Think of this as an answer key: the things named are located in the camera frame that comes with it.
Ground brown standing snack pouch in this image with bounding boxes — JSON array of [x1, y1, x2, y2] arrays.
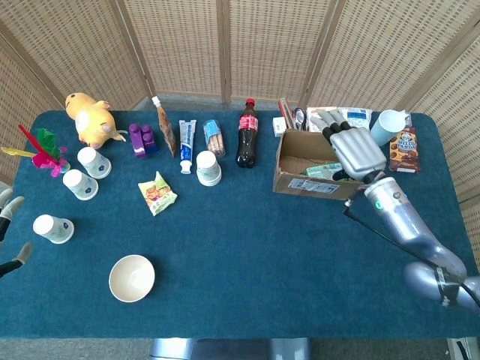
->
[[151, 95, 178, 158]]

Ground colourful feather shuttlecock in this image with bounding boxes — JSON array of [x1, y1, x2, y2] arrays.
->
[[0, 124, 71, 179]]

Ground purple building block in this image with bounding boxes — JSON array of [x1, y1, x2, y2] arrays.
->
[[128, 123, 149, 159]]

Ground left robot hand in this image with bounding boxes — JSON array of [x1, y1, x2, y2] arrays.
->
[[0, 187, 34, 279]]

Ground small white box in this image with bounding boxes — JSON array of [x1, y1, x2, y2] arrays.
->
[[271, 116, 288, 138]]

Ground yellow plush toy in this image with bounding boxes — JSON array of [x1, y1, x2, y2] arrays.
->
[[64, 91, 128, 149]]

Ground light blue cup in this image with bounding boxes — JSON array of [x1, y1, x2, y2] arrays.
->
[[369, 109, 408, 148]]

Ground white blue toothpaste tube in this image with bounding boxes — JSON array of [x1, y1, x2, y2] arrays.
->
[[178, 119, 198, 176]]

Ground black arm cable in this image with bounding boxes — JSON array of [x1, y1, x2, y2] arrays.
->
[[342, 198, 480, 305]]

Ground brown cardboard box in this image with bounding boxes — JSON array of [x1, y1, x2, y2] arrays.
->
[[271, 128, 367, 202]]

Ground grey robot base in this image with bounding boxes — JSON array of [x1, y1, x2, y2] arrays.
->
[[148, 337, 313, 360]]

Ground green yellow snack bag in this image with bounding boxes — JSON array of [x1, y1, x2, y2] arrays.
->
[[136, 170, 179, 218]]

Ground blue felt table cover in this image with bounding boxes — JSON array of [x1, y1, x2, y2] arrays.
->
[[0, 109, 480, 341]]

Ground cream bowl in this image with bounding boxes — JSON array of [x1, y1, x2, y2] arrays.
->
[[108, 253, 156, 304]]

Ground blue flower paper cup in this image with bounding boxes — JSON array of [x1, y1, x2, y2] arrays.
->
[[61, 169, 100, 202], [76, 146, 113, 180], [32, 214, 76, 245]]

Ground long red brown box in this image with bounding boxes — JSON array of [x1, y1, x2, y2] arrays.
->
[[277, 97, 298, 131]]

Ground green flower paper cup stack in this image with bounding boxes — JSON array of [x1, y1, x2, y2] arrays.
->
[[195, 150, 223, 188]]

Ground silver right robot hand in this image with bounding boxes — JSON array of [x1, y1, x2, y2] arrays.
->
[[307, 108, 388, 182]]

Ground white printed package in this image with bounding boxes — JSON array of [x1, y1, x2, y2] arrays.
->
[[306, 106, 339, 133]]

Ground green wet wipes pack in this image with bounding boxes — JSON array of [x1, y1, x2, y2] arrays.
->
[[301, 161, 344, 182]]

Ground woven folding screen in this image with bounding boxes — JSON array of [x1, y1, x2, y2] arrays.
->
[[0, 0, 480, 271]]

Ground brown cookie box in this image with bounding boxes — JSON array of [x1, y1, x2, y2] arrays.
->
[[388, 127, 421, 175]]

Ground cola bottle red cap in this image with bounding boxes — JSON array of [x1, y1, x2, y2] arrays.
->
[[235, 97, 260, 170]]

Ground clear biscuit stick pack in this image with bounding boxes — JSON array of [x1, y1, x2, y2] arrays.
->
[[202, 118, 227, 159]]

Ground white blue package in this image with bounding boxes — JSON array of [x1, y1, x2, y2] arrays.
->
[[344, 107, 374, 132]]

